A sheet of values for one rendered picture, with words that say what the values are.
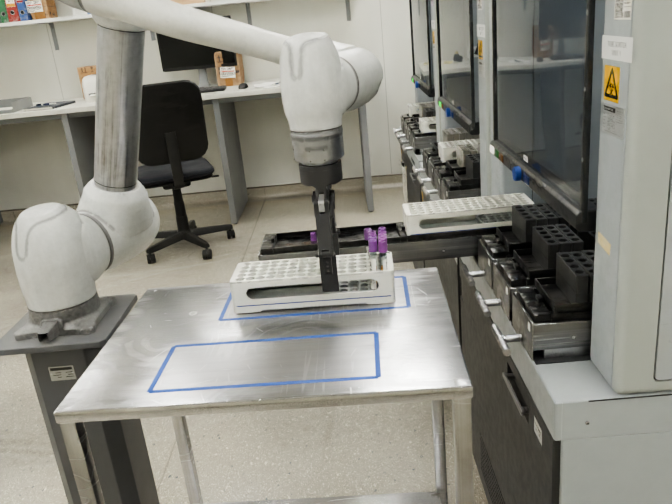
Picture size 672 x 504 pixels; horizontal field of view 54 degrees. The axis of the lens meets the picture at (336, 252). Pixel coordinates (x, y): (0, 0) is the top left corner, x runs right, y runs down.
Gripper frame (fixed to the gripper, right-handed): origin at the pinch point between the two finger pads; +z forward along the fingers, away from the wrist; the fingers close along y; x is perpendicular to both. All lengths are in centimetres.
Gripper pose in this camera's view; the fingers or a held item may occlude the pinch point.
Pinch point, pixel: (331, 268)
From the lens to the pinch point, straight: 121.9
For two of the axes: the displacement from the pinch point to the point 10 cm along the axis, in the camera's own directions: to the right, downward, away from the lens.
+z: 1.0, 9.3, 3.4
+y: -0.4, 3.5, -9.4
